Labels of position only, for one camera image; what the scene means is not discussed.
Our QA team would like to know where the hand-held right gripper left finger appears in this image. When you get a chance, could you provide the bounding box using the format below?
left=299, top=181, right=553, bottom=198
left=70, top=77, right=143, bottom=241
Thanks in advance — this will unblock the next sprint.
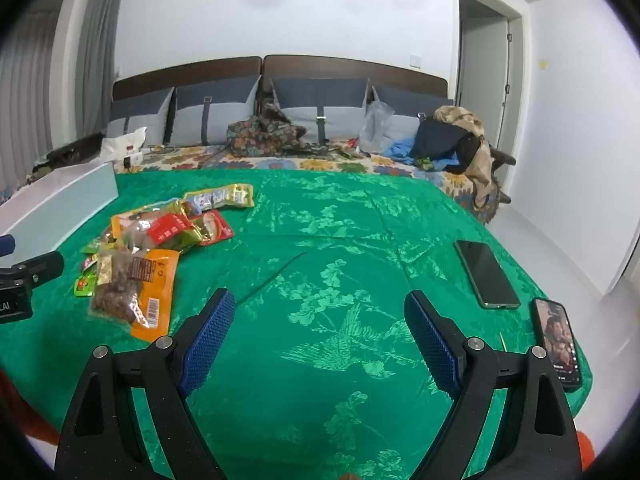
left=54, top=287, right=236, bottom=480

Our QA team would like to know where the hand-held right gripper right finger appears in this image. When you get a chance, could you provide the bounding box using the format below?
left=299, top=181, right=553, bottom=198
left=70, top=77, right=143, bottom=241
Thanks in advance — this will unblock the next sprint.
left=404, top=290, right=583, bottom=480

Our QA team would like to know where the small green snack packet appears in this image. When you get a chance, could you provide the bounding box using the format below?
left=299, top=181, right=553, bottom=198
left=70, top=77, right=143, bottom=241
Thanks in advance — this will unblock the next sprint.
left=73, top=240, right=102, bottom=297

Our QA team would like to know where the white storage box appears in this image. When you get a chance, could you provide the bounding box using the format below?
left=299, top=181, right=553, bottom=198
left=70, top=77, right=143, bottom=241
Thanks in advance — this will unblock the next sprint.
left=0, top=161, right=120, bottom=269

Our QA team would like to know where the orange packet of brown nuts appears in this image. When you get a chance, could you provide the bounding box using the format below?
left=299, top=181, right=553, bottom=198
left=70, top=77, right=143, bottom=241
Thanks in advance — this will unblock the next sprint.
left=88, top=248, right=180, bottom=344

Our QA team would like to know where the orange chicken snack packet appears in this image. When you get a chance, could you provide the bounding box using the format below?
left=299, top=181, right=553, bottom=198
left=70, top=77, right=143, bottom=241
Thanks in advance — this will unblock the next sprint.
left=110, top=212, right=153, bottom=242

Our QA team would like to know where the red snack packet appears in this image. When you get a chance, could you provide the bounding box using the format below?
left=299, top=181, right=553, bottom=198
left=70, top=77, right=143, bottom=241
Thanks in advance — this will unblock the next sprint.
left=199, top=209, right=235, bottom=247

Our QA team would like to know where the brown packet with red label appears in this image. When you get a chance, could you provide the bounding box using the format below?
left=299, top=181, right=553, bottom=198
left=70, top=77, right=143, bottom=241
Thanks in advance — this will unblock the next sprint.
left=145, top=200, right=212, bottom=254

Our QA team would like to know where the black phone with dark screen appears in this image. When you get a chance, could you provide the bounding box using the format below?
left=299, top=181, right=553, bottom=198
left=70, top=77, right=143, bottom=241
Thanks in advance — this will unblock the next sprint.
left=453, top=240, right=522, bottom=310

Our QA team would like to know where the orange cloth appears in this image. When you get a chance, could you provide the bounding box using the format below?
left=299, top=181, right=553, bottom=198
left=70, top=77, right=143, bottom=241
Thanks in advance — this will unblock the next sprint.
left=575, top=430, right=597, bottom=479
left=0, top=367, right=64, bottom=449

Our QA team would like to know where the black phone with lit screen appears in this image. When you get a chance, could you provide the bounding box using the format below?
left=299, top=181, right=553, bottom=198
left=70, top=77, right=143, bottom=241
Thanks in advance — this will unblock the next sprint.
left=530, top=298, right=584, bottom=392

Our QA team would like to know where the white plastic bag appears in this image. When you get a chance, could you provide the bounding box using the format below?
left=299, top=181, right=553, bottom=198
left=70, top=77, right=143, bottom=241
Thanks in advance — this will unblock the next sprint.
left=100, top=126, right=149, bottom=161

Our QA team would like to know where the green patterned blanket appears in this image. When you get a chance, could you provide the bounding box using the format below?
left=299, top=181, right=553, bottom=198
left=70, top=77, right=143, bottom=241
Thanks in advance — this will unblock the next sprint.
left=0, top=167, right=593, bottom=480

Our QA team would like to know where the grey two-tone pillow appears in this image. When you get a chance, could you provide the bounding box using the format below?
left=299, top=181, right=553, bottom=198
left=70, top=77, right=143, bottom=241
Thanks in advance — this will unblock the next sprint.
left=106, top=86, right=176, bottom=147
left=270, top=77, right=371, bottom=147
left=164, top=75, right=263, bottom=147
left=372, top=85, right=454, bottom=147

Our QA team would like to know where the blue cloth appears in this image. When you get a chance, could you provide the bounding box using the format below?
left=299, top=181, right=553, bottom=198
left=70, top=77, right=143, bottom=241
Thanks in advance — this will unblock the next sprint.
left=384, top=140, right=467, bottom=174

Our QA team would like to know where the dark wooden chair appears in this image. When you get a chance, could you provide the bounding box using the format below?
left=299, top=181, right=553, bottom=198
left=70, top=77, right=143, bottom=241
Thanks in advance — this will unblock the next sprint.
left=479, top=144, right=517, bottom=206

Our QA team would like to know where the floral bedsheet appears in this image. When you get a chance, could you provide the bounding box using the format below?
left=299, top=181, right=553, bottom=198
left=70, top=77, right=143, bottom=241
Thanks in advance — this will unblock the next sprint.
left=112, top=142, right=501, bottom=223

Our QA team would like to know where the black bag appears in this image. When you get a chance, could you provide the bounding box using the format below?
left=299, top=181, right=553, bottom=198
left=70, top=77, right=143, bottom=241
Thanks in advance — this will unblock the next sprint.
left=410, top=120, right=484, bottom=176

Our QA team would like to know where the dark floral fabric bag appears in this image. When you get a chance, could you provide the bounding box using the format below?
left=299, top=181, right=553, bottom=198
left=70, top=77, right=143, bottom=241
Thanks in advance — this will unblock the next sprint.
left=226, top=102, right=329, bottom=157

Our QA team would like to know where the grey curtain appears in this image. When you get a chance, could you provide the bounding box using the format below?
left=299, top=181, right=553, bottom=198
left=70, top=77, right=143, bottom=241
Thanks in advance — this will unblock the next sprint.
left=74, top=0, right=127, bottom=137

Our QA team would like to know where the clear plastic bag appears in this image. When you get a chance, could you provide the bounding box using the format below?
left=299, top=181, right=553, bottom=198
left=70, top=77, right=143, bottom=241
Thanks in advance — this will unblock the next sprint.
left=358, top=100, right=396, bottom=154

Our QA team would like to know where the pile of clothes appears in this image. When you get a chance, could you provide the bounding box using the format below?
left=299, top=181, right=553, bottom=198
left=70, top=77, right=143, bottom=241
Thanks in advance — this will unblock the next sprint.
left=433, top=105, right=501, bottom=212

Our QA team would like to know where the white door frame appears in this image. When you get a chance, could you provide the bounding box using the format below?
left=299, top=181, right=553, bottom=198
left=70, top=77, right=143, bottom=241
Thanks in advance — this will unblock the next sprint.
left=452, top=0, right=532, bottom=202

